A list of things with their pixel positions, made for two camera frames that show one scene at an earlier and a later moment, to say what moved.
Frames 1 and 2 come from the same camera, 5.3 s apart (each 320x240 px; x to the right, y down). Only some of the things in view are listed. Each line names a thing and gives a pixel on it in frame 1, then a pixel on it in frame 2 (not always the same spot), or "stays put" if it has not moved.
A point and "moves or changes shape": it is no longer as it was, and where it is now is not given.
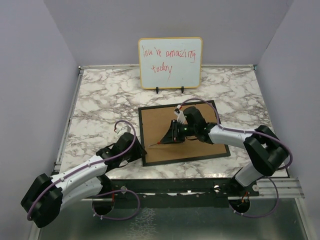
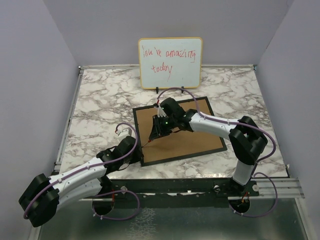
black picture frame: (154, 121) moves or changes shape
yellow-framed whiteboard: (170, 62) stays put
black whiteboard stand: (157, 89) stays put
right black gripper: (172, 135) to (157, 132)
